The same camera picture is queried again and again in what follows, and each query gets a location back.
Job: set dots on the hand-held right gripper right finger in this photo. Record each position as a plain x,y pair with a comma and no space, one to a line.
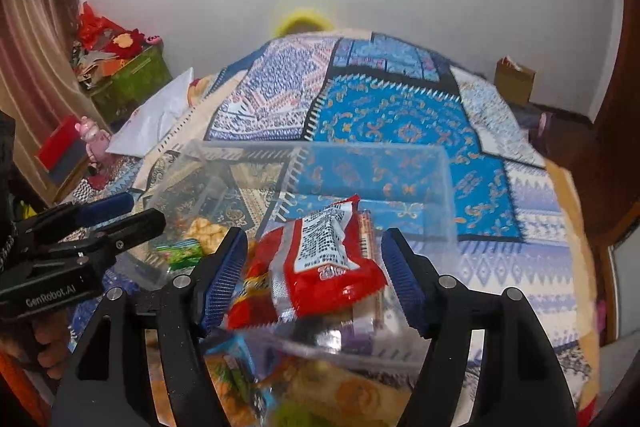
402,279

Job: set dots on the pile of red items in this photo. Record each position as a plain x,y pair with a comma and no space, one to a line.
107,39

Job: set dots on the brown cardboard box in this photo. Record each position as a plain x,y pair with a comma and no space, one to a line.
515,79

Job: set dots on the blue and green snack packet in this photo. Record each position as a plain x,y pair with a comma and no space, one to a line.
240,377

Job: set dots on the brown wooden door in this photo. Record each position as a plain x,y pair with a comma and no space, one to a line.
617,132

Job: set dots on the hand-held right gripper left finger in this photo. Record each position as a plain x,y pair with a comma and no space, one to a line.
223,279

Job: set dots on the green box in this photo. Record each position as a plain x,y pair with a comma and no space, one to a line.
135,82

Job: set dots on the striped curtain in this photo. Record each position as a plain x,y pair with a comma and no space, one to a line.
35,47

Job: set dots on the yellow and green snack packet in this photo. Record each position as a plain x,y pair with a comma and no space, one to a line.
200,237

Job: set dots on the white pillow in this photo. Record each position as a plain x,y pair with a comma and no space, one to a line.
150,117

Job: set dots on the yellow and orange snack packet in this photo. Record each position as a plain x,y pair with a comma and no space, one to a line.
340,397

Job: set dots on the red snack packet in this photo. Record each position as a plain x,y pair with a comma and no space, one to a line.
320,277

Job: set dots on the pink toy figure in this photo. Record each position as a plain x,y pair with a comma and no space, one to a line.
95,139

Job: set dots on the yellow round object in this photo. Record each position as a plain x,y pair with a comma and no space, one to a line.
300,19

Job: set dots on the red and grey box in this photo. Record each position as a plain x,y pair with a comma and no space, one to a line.
60,147

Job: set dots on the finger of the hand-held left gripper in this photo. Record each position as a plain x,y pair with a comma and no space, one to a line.
137,227
107,206

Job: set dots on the person's left hand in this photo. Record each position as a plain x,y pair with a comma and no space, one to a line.
52,342

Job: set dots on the striped snack packet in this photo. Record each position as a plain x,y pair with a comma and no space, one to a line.
369,232

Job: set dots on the blue patterned blanket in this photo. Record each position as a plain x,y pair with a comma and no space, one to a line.
400,122

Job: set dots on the clear plastic container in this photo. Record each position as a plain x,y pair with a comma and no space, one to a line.
350,172

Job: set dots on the purple snack packet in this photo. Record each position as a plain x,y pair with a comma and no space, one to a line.
357,322

